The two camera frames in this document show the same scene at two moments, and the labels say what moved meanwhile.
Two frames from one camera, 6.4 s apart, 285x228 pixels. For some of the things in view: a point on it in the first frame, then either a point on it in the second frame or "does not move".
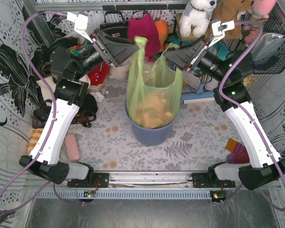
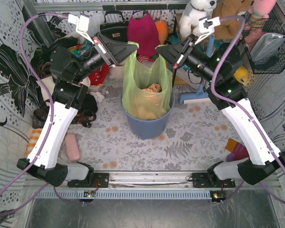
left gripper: x=103 y=49 does not move
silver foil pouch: x=266 y=46 does not move
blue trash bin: x=149 y=137 -> x=144 y=129
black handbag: x=119 y=29 does not move
